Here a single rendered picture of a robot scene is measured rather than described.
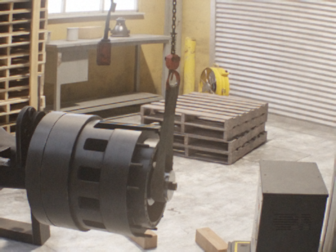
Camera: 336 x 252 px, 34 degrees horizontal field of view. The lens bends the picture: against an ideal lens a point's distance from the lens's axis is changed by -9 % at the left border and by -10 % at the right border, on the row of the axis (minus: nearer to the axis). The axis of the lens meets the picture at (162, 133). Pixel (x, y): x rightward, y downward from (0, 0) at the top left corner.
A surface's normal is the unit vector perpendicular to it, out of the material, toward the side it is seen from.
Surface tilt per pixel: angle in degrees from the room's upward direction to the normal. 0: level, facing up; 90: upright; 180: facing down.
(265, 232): 90
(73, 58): 90
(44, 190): 92
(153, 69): 90
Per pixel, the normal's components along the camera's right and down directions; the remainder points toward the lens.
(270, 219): -0.13, 0.22
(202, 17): -0.68, 0.15
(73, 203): -0.28, 0.42
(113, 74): 0.73, 0.18
